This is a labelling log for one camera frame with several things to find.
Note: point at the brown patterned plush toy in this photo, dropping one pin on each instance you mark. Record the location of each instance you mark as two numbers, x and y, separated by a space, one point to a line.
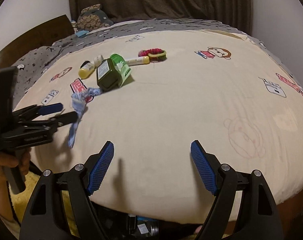
93 18

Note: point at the blue white wrapper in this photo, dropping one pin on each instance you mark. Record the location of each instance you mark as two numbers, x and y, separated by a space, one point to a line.
79 104

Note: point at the small blue item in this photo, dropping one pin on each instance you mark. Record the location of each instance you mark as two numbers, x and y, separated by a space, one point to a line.
81 33

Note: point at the grey patterned pillow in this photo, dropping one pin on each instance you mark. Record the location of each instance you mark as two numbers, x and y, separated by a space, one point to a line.
31 67

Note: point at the white tube yellow cap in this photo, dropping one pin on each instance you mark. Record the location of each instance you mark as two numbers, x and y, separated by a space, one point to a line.
138 61

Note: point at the grey patterned bed sheet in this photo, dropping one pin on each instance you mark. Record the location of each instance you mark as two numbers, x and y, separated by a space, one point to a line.
137 28

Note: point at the bright green wrapper packet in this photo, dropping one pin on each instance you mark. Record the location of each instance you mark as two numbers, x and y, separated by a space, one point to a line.
122 67

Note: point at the person's left hand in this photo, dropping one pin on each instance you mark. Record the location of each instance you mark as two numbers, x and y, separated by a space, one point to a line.
11 162

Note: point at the cream cartoon print blanket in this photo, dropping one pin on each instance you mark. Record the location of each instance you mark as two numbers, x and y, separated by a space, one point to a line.
220 89

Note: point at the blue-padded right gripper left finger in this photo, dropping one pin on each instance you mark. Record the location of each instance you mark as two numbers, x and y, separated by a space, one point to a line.
45 216

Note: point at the yellow bottle black cap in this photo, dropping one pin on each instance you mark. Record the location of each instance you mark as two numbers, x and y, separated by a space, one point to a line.
86 69

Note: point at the dark wooden headboard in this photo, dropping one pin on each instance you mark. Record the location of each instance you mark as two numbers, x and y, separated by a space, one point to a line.
44 34

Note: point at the dark green box carton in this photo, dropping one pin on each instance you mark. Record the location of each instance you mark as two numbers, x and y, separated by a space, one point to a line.
107 76

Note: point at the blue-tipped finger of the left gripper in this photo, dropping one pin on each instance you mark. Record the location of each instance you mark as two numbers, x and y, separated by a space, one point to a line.
33 111

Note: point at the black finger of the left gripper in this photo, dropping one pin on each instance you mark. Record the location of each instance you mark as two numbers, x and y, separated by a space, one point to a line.
56 121

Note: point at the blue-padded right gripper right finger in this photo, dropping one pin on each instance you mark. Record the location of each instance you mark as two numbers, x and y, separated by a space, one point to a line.
257 218

